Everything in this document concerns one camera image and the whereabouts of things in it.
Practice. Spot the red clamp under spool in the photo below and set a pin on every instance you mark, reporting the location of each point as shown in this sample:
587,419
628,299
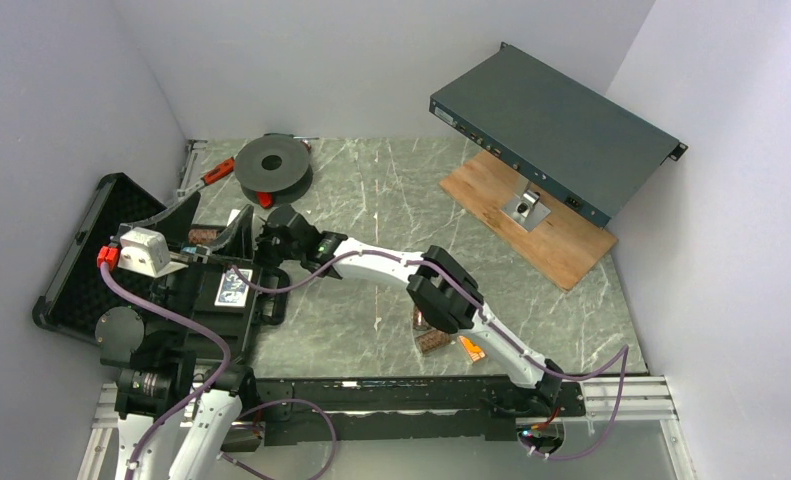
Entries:
265,199

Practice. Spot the wooden board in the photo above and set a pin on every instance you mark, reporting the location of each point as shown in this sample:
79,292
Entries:
564,247

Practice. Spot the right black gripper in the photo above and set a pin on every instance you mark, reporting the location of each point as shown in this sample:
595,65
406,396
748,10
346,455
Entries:
261,259

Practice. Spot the metal bracket stand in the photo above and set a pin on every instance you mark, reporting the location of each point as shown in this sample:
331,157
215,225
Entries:
527,210

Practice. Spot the dark teal network switch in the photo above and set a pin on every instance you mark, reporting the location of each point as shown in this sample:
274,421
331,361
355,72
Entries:
578,146

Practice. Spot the dark brown poker chip stack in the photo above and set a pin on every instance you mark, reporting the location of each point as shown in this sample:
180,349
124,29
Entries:
431,340

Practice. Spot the black filament spool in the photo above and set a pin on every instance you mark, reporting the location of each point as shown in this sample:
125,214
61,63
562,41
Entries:
274,164

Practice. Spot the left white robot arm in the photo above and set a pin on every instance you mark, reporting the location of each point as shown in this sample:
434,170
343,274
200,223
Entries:
179,386

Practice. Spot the red yellow card box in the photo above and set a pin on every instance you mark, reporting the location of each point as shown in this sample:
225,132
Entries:
473,352

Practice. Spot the red handled tool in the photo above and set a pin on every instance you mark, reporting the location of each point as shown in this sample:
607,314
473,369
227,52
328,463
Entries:
217,173

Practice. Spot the black poker set case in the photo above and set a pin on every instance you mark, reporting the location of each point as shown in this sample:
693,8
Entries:
77,297

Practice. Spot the blue playing card deck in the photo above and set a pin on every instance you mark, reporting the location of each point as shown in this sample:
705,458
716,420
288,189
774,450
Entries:
233,288

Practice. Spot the copper poker chip stack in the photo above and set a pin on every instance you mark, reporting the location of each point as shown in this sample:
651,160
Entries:
202,236

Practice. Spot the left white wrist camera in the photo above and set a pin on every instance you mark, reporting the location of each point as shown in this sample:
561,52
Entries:
141,251

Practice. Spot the red-brown poker chip stack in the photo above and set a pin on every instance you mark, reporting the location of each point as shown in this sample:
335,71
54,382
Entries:
418,322

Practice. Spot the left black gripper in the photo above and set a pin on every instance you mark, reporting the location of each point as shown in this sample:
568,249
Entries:
199,253

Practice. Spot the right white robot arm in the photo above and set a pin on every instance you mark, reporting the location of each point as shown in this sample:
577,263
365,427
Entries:
445,294

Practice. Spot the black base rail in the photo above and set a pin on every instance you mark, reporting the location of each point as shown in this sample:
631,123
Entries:
395,408

